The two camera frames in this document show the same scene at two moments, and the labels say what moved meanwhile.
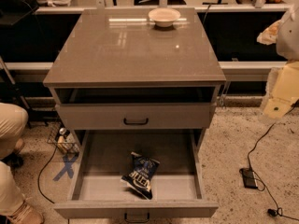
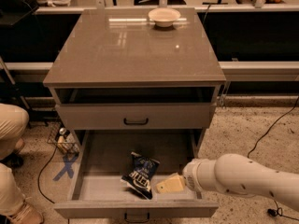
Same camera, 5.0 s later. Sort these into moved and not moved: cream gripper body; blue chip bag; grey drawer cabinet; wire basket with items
Moved: cream gripper body
Not moved: wire basket with items; grey drawer cabinet; blue chip bag
